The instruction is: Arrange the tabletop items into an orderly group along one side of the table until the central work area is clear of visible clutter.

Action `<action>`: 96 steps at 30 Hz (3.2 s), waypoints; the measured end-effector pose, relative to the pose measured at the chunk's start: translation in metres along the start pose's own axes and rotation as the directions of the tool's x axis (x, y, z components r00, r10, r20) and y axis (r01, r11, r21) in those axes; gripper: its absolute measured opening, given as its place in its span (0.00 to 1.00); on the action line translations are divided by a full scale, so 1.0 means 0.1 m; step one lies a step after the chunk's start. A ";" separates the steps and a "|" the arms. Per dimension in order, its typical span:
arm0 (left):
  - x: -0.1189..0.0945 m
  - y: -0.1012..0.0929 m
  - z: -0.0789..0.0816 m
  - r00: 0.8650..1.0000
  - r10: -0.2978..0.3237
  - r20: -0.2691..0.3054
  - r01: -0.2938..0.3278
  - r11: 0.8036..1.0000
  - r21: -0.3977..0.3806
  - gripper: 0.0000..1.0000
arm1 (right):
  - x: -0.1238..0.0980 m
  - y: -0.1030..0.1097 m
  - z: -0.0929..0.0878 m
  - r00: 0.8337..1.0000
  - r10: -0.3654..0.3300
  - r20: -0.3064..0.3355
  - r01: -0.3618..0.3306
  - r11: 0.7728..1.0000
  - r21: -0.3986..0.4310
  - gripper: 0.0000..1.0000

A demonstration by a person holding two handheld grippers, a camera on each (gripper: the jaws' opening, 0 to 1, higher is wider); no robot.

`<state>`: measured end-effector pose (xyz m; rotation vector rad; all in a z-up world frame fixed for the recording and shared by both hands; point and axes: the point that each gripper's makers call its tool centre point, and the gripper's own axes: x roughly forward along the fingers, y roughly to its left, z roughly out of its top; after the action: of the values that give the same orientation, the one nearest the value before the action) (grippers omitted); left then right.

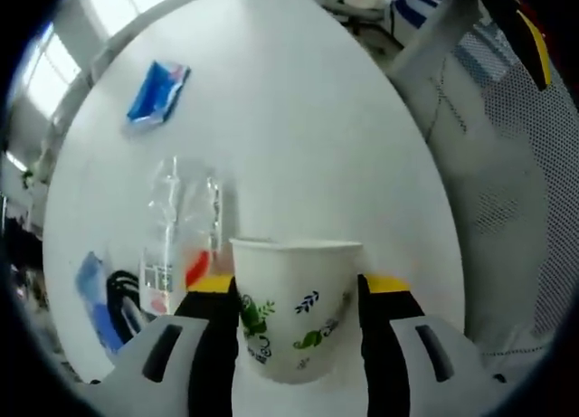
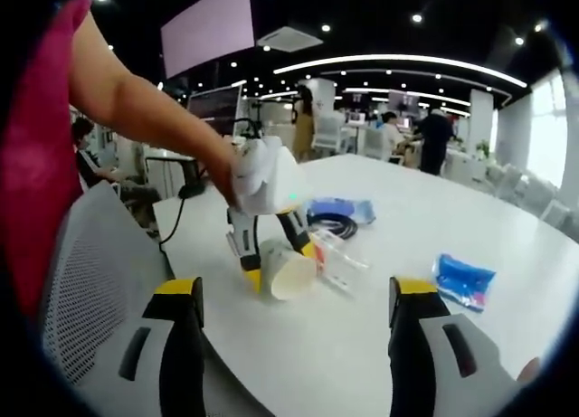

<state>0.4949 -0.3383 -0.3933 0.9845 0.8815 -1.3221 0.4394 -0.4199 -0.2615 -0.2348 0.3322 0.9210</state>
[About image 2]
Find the large window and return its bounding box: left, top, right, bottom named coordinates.
left=527, top=68, right=572, bottom=190

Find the desk monitor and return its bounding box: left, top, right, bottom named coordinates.
left=187, top=85, right=243, bottom=137

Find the row of white chairs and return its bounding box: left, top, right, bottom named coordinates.
left=486, top=163, right=579, bottom=240

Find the person's right hand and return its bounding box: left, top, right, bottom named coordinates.
left=517, top=356, right=542, bottom=384

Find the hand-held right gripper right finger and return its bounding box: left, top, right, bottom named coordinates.
left=387, top=275, right=521, bottom=417

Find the curved ceiling light strip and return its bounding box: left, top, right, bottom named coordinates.
left=273, top=53, right=528, bottom=88

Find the hanging ceiling screen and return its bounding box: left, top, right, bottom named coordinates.
left=160, top=0, right=257, bottom=79

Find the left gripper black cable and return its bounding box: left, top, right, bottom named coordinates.
left=157, top=163, right=209, bottom=249

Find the blue tissue packet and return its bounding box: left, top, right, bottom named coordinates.
left=432, top=252, right=497, bottom=313

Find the patterned white paper cup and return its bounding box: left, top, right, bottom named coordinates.
left=258, top=238, right=318, bottom=303

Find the clear wrapper with red label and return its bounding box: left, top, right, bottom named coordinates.
left=309, top=229, right=373, bottom=297

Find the person's pink shirt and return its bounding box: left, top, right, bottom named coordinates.
left=0, top=0, right=91, bottom=318

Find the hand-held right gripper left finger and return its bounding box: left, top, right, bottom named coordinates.
left=115, top=276, right=207, bottom=417

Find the white table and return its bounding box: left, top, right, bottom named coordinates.
left=153, top=153, right=579, bottom=417

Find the ceiling air conditioner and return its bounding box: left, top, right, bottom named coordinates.
left=256, top=26, right=325, bottom=52

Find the blue pouch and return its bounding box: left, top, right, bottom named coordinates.
left=305, top=195, right=376, bottom=226

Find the white mesh office chair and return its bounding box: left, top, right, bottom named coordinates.
left=40, top=181, right=254, bottom=417

